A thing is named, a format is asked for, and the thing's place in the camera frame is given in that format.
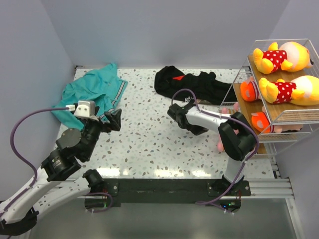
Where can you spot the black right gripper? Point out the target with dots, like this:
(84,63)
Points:
(198,130)

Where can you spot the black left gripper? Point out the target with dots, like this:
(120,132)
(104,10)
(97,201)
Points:
(115,124)

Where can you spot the pink pig plush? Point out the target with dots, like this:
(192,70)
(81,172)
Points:
(220,146)
(229,108)

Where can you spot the black-haired doll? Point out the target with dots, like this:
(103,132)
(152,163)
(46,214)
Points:
(249,90)
(261,123)

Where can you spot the yellow polka-dot plush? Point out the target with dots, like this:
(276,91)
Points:
(290,56)
(302,91)

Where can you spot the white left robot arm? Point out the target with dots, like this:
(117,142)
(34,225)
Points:
(20,212)

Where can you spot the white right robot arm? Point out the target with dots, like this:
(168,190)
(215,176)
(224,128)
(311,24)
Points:
(239,140)

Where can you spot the teal striped-trim shirt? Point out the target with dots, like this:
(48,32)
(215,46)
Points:
(102,86)

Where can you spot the black printed shirt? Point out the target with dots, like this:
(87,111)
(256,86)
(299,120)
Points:
(206,87)

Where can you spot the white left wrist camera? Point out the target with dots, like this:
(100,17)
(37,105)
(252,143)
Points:
(85,110)

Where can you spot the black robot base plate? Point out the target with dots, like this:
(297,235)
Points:
(161,191)

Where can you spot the white wire wooden shelf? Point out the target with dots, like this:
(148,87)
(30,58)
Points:
(279,114)

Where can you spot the aluminium frame rail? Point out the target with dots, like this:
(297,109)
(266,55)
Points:
(254,188)

